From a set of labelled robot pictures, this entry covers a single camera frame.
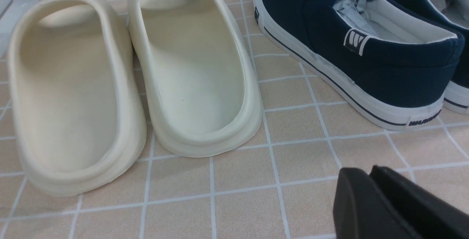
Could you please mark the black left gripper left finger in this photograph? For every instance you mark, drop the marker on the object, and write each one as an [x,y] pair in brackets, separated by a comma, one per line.
[361,210]

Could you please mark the navy right slip-on shoe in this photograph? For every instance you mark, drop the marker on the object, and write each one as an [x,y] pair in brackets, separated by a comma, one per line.
[452,14]

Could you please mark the cream left foam slipper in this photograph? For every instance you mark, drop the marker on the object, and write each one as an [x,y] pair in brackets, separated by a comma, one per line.
[78,116]

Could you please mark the navy slip-on shoe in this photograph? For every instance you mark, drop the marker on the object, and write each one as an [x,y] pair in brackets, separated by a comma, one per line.
[452,14]
[387,62]

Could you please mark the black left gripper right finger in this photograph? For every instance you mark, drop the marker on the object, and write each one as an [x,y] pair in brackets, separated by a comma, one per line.
[430,216]

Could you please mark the cream right foam slipper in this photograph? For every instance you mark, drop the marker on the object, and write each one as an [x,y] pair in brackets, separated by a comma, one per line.
[202,93]

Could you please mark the cream foam slipper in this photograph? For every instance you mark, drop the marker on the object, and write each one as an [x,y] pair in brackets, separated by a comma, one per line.
[202,93]
[78,116]

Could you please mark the navy left slip-on shoe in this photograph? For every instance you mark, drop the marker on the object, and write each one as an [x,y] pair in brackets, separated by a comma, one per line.
[387,62]

